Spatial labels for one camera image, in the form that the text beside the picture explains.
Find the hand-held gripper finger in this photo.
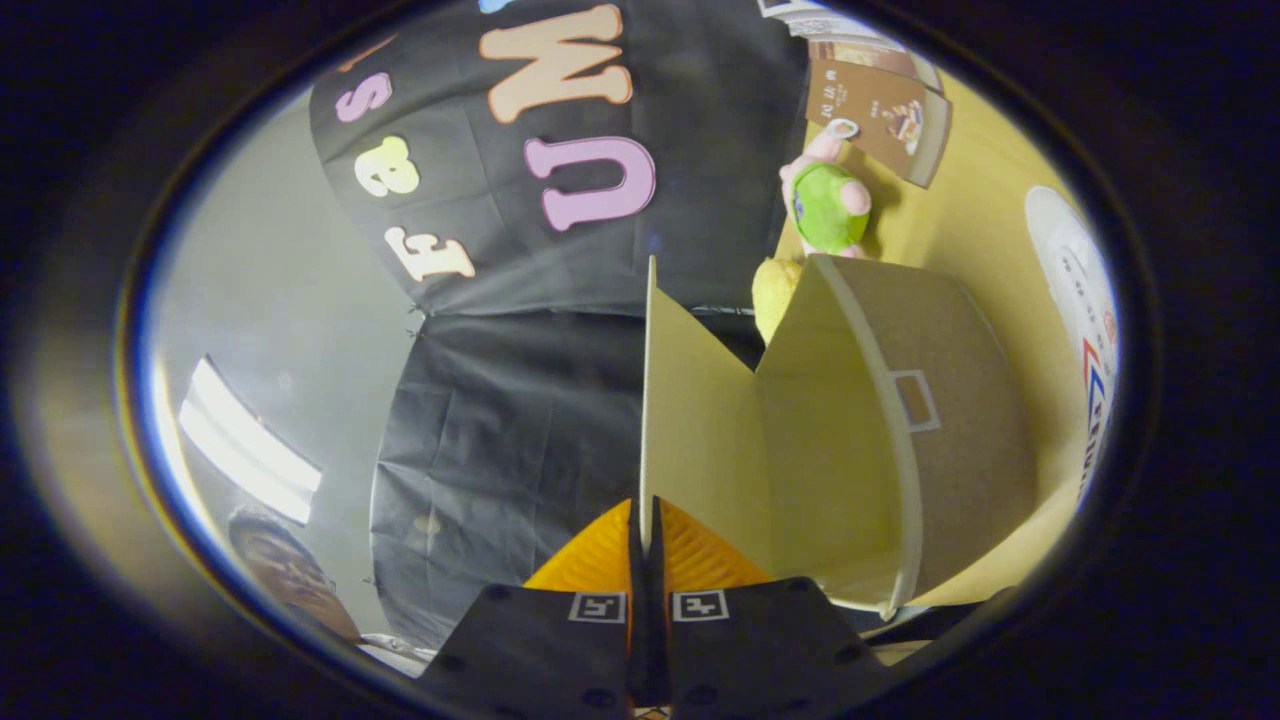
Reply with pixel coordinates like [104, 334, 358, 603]
[648, 496, 891, 720]
[412, 498, 651, 720]

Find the beige fabric storage box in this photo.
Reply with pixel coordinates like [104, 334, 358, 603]
[640, 253, 1041, 619]

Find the white canvas shoe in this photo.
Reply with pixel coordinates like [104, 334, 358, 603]
[1025, 185, 1121, 513]

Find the person's head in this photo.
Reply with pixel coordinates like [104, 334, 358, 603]
[228, 505, 363, 646]

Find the yellow plush ball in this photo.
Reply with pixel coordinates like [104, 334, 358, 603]
[752, 256, 806, 346]

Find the ceiling light panel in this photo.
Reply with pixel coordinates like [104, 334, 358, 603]
[178, 355, 323, 526]

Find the pink and green plush toy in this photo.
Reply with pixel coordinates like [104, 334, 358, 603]
[778, 120, 873, 259]

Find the brown illustrated book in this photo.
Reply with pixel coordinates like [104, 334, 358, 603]
[805, 58, 951, 189]

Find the brown patterned book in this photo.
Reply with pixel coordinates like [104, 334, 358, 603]
[808, 38, 943, 93]

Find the white book with portrait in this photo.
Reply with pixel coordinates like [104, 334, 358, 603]
[757, 0, 901, 46]

